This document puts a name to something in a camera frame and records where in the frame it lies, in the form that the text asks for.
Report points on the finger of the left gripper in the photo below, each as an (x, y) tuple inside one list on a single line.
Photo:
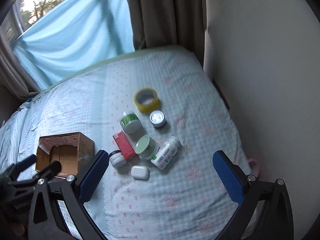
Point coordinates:
[(15, 169), (47, 173)]

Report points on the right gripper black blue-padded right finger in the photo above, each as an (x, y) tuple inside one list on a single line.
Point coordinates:
[(275, 220)]

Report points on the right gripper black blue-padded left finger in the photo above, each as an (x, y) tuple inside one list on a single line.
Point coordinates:
[(45, 218)]

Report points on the small white black-lid jar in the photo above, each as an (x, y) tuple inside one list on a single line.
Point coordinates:
[(117, 159)]

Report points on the red carton box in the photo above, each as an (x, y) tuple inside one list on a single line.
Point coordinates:
[(124, 145)]

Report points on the white earbuds case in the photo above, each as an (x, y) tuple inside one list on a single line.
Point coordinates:
[(140, 172)]

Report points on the green striped white-lid jar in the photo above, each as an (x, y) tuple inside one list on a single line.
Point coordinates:
[(130, 122)]

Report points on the white pill bottle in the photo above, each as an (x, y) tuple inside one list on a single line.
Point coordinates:
[(166, 153)]

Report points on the pale green lid jar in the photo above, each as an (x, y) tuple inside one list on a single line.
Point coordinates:
[(146, 147)]

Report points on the open cardboard box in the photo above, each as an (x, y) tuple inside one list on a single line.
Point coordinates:
[(72, 150)]

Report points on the grey left curtain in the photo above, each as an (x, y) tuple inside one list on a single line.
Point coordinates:
[(13, 76)]

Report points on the yellow tape roll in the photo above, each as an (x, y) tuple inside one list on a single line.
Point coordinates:
[(146, 100)]

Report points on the small silver-lid jar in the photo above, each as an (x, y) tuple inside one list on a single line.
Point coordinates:
[(157, 119)]

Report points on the checkered floral bed sheet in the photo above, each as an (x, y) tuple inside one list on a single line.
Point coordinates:
[(186, 200)]

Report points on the light blue curtain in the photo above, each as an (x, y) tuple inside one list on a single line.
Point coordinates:
[(73, 36)]

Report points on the window frame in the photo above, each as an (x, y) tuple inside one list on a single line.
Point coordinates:
[(16, 21)]

